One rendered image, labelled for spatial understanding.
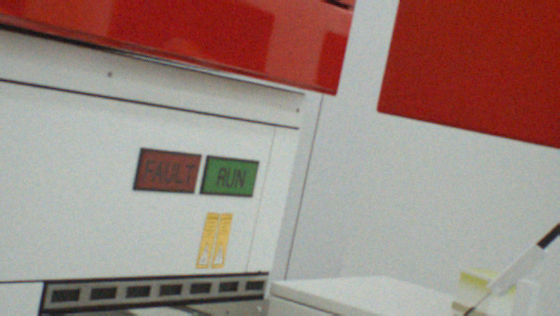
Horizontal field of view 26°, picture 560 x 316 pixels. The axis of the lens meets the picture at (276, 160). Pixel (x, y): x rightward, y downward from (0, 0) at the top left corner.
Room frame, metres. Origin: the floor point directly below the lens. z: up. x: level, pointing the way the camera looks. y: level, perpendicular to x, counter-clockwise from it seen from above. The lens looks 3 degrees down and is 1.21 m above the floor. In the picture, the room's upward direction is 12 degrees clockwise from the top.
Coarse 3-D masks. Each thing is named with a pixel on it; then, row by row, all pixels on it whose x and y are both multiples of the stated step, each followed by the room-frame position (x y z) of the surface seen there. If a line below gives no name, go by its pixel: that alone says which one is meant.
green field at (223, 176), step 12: (216, 168) 1.46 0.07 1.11; (228, 168) 1.48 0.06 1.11; (240, 168) 1.51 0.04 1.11; (252, 168) 1.53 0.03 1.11; (216, 180) 1.47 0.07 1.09; (228, 180) 1.49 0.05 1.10; (240, 180) 1.51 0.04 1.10; (252, 180) 1.54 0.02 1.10; (216, 192) 1.47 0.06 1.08; (228, 192) 1.49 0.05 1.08; (240, 192) 1.52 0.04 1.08
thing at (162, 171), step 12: (144, 156) 1.34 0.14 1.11; (156, 156) 1.35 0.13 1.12; (168, 156) 1.37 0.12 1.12; (180, 156) 1.39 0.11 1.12; (144, 168) 1.34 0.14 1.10; (156, 168) 1.36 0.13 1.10; (168, 168) 1.38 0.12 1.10; (180, 168) 1.40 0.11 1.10; (192, 168) 1.42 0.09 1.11; (144, 180) 1.34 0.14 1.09; (156, 180) 1.36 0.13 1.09; (168, 180) 1.38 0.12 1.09; (180, 180) 1.40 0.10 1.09; (192, 180) 1.42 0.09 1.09
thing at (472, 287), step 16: (464, 272) 1.63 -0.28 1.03; (480, 272) 1.62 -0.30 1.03; (496, 272) 1.65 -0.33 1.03; (464, 288) 1.63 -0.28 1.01; (480, 288) 1.60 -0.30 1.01; (512, 288) 1.60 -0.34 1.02; (464, 304) 1.62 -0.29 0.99; (480, 304) 1.60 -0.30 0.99; (496, 304) 1.59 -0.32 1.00; (512, 304) 1.61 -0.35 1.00
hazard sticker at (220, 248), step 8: (224, 216) 1.50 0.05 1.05; (232, 216) 1.51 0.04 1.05; (224, 224) 1.50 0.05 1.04; (224, 232) 1.51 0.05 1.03; (216, 240) 1.49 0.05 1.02; (224, 240) 1.51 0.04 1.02; (216, 248) 1.50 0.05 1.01; (224, 248) 1.51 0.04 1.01; (216, 256) 1.50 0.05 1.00; (224, 256) 1.52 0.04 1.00; (216, 264) 1.50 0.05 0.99
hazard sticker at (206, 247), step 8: (208, 216) 1.47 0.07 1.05; (216, 216) 1.48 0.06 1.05; (208, 224) 1.47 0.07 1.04; (216, 224) 1.49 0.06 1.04; (208, 232) 1.47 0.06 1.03; (208, 240) 1.48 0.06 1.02; (200, 248) 1.47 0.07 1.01; (208, 248) 1.48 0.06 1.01; (200, 256) 1.47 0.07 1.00; (208, 256) 1.48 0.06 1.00; (200, 264) 1.47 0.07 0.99; (208, 264) 1.49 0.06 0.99
